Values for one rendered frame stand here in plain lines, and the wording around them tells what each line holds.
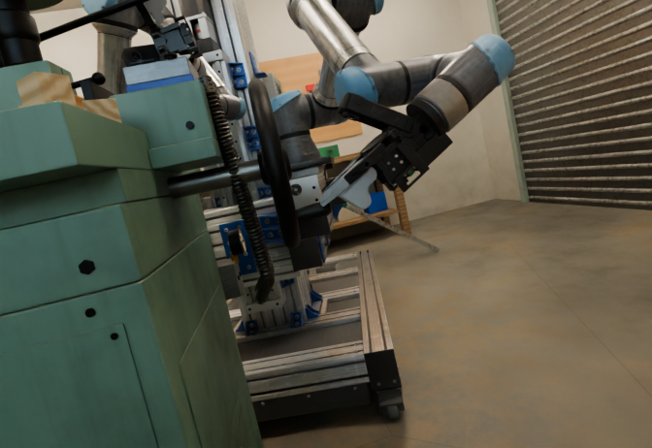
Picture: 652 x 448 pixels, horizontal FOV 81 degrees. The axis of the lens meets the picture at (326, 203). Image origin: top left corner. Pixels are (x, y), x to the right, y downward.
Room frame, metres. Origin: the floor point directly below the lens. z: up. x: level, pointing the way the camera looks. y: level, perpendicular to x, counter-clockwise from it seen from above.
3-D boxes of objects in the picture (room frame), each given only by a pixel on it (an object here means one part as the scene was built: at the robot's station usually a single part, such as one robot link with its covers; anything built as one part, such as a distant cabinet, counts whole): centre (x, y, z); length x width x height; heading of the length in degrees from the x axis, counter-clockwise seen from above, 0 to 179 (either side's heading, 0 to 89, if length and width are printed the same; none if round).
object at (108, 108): (0.51, 0.26, 0.92); 0.04 x 0.04 x 0.03; 32
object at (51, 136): (0.64, 0.30, 0.87); 0.61 x 0.30 x 0.06; 7
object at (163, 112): (0.65, 0.22, 0.91); 0.15 x 0.14 x 0.09; 7
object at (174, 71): (0.66, 0.22, 0.99); 0.13 x 0.11 x 0.06; 7
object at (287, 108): (1.28, 0.05, 0.98); 0.13 x 0.12 x 0.14; 105
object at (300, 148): (1.27, 0.06, 0.87); 0.15 x 0.15 x 0.10
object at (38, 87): (0.41, 0.26, 0.92); 0.04 x 0.03 x 0.04; 64
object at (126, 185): (0.62, 0.35, 0.82); 0.40 x 0.21 x 0.04; 7
